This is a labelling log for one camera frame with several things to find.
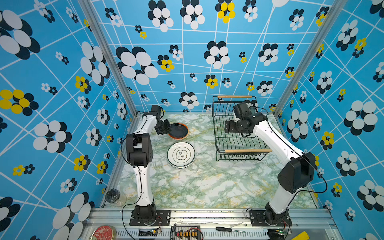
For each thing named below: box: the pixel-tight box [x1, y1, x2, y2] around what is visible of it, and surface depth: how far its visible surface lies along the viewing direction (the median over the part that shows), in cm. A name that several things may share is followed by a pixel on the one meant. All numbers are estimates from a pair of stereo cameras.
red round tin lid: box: [90, 224, 117, 240], surface depth 68 cm
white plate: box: [167, 141, 196, 169], surface depth 96 cm
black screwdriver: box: [216, 226, 245, 232], surface depth 71 cm
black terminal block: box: [170, 225, 201, 240], surface depth 70 cm
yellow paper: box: [291, 231, 310, 240], surface depth 69 cm
